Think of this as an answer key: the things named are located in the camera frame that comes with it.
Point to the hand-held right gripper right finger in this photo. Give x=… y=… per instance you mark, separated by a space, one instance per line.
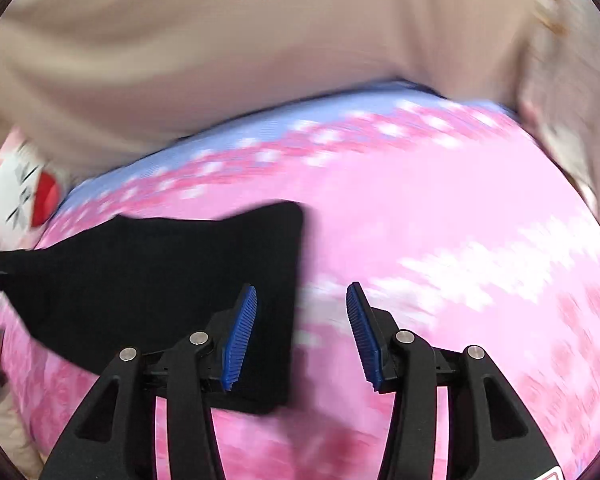
x=361 y=335

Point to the black pants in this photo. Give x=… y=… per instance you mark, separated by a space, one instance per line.
x=145 y=280

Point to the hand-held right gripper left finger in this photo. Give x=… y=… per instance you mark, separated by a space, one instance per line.
x=241 y=337

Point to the pink patterned blanket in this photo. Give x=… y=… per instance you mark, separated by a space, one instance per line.
x=420 y=240

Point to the beige quilted blanket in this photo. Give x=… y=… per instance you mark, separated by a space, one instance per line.
x=240 y=45

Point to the white cat print pillow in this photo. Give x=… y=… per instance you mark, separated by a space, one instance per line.
x=25 y=185

